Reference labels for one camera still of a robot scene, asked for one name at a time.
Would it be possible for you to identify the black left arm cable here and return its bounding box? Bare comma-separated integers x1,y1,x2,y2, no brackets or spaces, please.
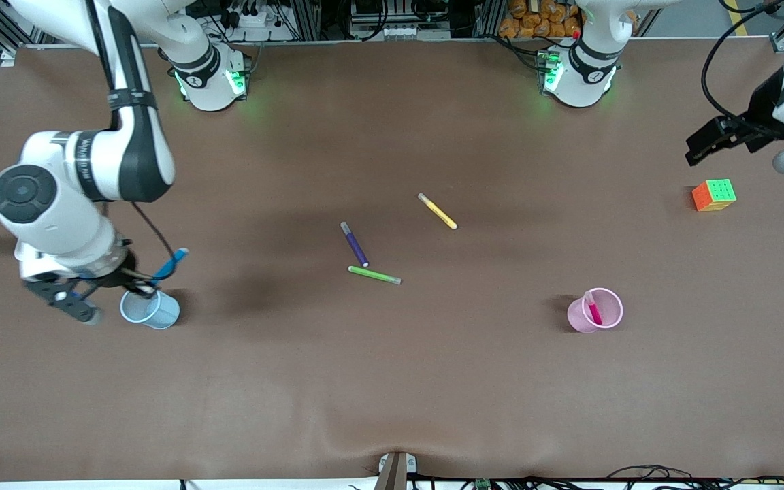
702,0,784,130

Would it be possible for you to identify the yellow marker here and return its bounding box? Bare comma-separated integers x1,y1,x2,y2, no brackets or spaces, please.
418,193,459,231

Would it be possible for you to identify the pile of orange bags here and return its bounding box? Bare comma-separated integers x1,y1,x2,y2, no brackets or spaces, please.
499,0,583,39

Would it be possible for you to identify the brown table cover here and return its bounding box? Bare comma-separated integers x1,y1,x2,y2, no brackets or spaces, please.
0,37,784,484

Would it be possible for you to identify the green marker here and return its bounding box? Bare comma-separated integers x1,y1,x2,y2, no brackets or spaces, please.
348,265,402,286

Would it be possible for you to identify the white power strip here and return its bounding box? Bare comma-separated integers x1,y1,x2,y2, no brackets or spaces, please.
225,5,280,29

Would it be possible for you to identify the pink mesh cup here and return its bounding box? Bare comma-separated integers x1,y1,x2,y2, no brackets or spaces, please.
567,287,624,333

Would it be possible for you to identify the light blue mesh cup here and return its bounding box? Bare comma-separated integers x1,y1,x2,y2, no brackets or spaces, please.
120,289,181,330

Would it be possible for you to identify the blue marker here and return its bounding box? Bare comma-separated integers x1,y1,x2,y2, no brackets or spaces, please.
149,248,190,285

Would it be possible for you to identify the metal table clamp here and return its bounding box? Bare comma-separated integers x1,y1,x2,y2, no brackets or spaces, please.
374,451,418,490

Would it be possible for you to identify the purple marker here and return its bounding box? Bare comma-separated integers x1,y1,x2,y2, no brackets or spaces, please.
340,221,370,268

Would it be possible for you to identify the colourful puzzle cube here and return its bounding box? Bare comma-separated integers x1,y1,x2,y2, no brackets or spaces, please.
691,178,738,212

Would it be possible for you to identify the black cable bundle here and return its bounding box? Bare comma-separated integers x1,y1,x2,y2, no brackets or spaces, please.
606,465,784,490

